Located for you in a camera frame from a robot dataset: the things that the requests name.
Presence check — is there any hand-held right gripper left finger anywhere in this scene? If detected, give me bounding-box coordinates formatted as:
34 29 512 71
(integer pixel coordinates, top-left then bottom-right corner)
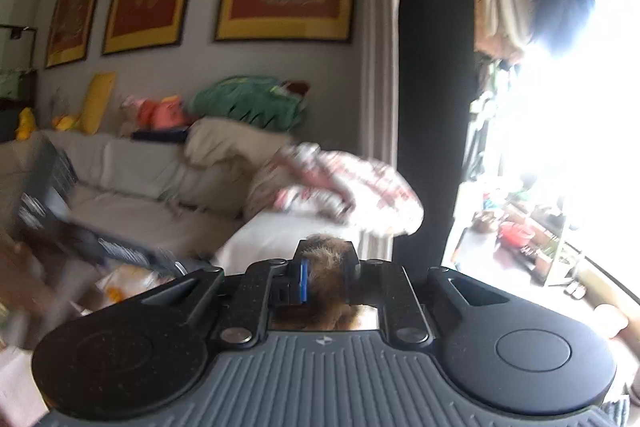
141 253 310 345

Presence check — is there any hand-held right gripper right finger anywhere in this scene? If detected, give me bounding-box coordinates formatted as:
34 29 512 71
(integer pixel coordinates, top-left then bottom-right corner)
344 241 482 344

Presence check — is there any brown furry plush toy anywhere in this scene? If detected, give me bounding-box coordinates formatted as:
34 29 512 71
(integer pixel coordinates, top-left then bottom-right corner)
271 234 382 332

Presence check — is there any yellow plush duck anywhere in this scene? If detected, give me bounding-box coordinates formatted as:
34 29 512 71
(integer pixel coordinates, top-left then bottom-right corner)
14 107 39 141

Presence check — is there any floral pink white quilt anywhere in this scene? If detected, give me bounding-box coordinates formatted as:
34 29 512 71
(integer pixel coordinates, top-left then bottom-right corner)
244 143 426 239

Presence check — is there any grey covered sofa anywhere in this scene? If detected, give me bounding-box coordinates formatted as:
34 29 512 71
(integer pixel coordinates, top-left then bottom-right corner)
0 127 401 269

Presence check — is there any yellow cushion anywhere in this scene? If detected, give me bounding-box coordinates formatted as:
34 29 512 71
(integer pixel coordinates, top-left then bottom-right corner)
79 71 118 136

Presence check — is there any dark cabinet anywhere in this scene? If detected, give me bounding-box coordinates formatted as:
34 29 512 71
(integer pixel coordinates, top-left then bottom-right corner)
0 24 39 144

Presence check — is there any white plastic bag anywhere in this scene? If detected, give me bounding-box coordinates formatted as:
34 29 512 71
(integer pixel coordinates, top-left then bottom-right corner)
95 264 173 308

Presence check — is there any pink plush toy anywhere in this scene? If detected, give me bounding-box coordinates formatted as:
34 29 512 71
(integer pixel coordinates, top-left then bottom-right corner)
131 95 194 131

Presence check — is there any beige pillow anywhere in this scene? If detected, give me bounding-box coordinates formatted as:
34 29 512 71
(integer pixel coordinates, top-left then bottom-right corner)
182 117 297 168

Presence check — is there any red pot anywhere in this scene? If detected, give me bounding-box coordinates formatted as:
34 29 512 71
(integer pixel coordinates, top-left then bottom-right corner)
499 221 535 250

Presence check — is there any green leaf cushion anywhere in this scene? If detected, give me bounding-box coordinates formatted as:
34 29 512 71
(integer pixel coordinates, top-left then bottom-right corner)
187 75 309 134

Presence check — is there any white balcony rack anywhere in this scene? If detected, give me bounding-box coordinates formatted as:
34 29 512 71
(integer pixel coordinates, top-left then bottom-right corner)
544 207 587 289

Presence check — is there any dark hanging garment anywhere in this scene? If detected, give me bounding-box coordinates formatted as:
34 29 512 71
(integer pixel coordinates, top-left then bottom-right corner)
531 0 597 60

